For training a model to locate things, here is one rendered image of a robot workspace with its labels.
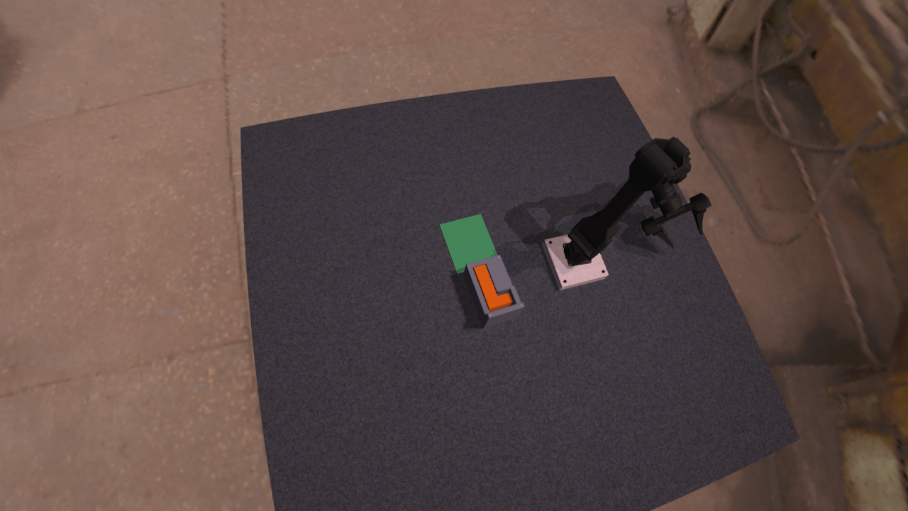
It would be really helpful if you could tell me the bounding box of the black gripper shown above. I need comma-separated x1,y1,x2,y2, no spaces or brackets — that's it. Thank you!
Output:
641,188,712,248

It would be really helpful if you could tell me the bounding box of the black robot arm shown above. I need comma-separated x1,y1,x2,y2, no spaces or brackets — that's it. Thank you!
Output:
563,137,691,266

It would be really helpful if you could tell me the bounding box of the orange l-shaped part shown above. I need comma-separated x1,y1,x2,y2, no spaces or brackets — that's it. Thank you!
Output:
473,264,512,312

